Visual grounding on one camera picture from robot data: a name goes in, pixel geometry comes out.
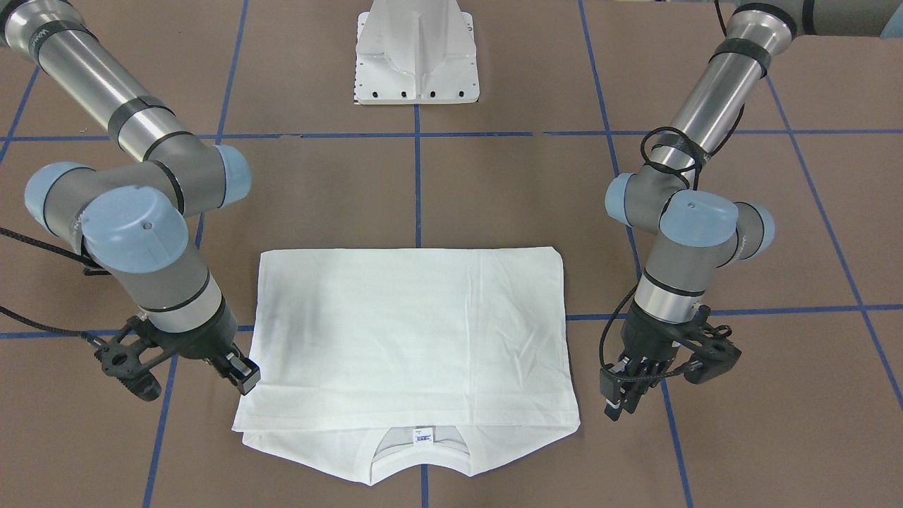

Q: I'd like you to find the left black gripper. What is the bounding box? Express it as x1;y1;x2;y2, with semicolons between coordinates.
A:
600;302;699;421

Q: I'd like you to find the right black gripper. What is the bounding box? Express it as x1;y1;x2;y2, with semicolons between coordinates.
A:
152;299;261;396

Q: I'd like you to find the white long-sleeve printed shirt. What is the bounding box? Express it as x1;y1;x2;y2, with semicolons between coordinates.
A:
232;247;580;485

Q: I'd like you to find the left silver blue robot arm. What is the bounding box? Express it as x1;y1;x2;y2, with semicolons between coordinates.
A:
599;1;901;421

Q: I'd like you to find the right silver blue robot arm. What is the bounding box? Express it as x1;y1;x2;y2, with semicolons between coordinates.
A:
2;1;260;401

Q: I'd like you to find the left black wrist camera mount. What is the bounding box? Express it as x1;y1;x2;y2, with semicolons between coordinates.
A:
678;305;741;384

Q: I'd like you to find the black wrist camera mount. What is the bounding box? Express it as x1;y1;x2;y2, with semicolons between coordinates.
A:
81;316;176;401
678;305;741;384

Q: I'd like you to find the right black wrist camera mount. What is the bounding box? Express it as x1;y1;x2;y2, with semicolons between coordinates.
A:
81;316;176;401

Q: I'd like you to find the black braided cable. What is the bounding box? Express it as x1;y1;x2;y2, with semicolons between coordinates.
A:
598;0;749;385
0;226;114;346

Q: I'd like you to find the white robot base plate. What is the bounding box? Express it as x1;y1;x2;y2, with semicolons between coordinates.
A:
353;1;480;105

